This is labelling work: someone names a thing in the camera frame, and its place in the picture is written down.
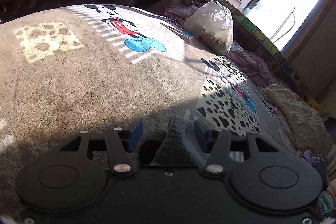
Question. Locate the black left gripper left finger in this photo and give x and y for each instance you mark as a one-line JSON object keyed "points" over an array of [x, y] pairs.
{"points": [[117, 142]]}

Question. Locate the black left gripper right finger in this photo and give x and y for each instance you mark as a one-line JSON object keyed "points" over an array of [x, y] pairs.
{"points": [[219, 143]]}

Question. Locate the grey knit sweater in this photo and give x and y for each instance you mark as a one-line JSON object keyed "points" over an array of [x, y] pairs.
{"points": [[180, 146]]}

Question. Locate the lilac folded garment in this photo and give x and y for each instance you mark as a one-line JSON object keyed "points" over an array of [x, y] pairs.
{"points": [[317, 162]]}

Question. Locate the cream yellow quilt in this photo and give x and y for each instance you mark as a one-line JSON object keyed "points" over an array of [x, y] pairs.
{"points": [[307, 127]]}

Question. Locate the yellow plush toy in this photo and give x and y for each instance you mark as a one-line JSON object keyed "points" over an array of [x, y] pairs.
{"points": [[312, 103]]}

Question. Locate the beige cartoon mouse blanket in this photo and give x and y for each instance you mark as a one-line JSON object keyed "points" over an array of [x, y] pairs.
{"points": [[65, 70]]}

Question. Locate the colourful alphabet foam mat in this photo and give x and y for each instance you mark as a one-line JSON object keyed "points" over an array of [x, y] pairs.
{"points": [[253, 40]]}

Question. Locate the white plastic bag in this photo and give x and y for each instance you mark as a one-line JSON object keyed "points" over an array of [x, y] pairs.
{"points": [[213, 25]]}

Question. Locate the brown wooden chair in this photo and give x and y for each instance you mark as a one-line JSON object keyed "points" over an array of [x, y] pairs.
{"points": [[13, 9]]}

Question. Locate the purple crumpled quilt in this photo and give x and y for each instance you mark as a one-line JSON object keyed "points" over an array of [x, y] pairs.
{"points": [[249, 63]]}

